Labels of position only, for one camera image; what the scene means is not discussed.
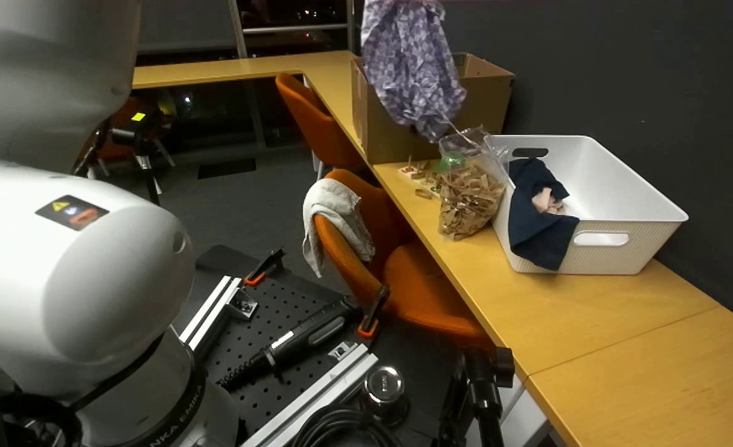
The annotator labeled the short aluminium rail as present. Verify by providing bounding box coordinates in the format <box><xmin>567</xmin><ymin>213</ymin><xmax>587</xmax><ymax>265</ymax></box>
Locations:
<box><xmin>177</xmin><ymin>274</ymin><xmax>260</xmax><ymax>355</ymax></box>

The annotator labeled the black pen-shaped tool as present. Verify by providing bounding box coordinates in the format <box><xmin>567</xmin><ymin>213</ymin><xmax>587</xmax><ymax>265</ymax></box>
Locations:
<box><xmin>214</xmin><ymin>308</ymin><xmax>361</xmax><ymax>393</ymax></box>

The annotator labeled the clear bag of wooden pieces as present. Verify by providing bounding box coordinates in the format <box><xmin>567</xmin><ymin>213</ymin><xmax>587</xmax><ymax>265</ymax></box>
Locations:
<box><xmin>434</xmin><ymin>126</ymin><xmax>509</xmax><ymax>242</ymax></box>

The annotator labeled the orange handled clamp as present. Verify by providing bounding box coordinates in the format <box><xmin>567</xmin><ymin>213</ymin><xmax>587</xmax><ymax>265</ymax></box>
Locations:
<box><xmin>242</xmin><ymin>246</ymin><xmax>287</xmax><ymax>290</ymax></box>
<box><xmin>352</xmin><ymin>282</ymin><xmax>392</xmax><ymax>342</ymax></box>

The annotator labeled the black coiled cable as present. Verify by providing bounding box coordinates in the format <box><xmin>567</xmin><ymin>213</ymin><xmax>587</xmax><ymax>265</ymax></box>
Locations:
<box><xmin>287</xmin><ymin>399</ymin><xmax>406</xmax><ymax>447</ymax></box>

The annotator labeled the pale pink clothing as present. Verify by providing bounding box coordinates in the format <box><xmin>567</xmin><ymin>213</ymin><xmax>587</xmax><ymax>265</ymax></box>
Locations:
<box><xmin>531</xmin><ymin>183</ymin><xmax>570</xmax><ymax>218</ymax></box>

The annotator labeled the metal cylinder weight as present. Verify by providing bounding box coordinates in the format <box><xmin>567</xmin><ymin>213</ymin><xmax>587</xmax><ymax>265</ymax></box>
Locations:
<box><xmin>364</xmin><ymin>364</ymin><xmax>411</xmax><ymax>410</ymax></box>

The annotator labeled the black tripod stand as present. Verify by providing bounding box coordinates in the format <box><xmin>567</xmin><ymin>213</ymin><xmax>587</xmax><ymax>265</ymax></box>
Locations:
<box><xmin>437</xmin><ymin>346</ymin><xmax>516</xmax><ymax>447</ymax></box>

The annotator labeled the purple white checkered cloth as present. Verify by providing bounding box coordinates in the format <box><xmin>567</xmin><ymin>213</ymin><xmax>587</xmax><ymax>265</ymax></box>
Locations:
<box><xmin>357</xmin><ymin>0</ymin><xmax>469</xmax><ymax>143</ymax></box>

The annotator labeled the navy blue clothing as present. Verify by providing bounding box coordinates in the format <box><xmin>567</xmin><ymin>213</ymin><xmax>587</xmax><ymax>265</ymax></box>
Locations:
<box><xmin>504</xmin><ymin>156</ymin><xmax>582</xmax><ymax>274</ymax></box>

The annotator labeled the black perforated breadboard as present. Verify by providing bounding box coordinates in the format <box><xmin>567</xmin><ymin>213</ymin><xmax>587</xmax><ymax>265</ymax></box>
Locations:
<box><xmin>157</xmin><ymin>242</ymin><xmax>388</xmax><ymax>447</ymax></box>

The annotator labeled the long aluminium rail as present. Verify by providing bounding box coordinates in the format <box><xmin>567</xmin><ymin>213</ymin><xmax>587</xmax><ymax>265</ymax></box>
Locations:
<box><xmin>238</xmin><ymin>341</ymin><xmax>383</xmax><ymax>447</ymax></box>

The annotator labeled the brown cardboard box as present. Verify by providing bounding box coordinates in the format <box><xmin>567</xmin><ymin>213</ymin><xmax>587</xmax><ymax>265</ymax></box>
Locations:
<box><xmin>349</xmin><ymin>50</ymin><xmax>516</xmax><ymax>166</ymax></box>

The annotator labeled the white plastic basket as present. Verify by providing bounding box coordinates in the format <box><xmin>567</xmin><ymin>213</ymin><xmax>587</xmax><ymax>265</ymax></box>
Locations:
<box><xmin>477</xmin><ymin>131</ymin><xmax>690</xmax><ymax>277</ymax></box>

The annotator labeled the white terry towel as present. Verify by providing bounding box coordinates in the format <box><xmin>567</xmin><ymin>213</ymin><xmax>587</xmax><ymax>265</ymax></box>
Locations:
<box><xmin>298</xmin><ymin>175</ymin><xmax>377</xmax><ymax>281</ymax></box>

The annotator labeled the orange fabric chair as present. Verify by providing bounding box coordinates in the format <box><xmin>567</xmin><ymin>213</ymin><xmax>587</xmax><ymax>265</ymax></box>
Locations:
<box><xmin>274</xmin><ymin>72</ymin><xmax>370</xmax><ymax>175</ymax></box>
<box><xmin>301</xmin><ymin>166</ymin><xmax>499</xmax><ymax>351</ymax></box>

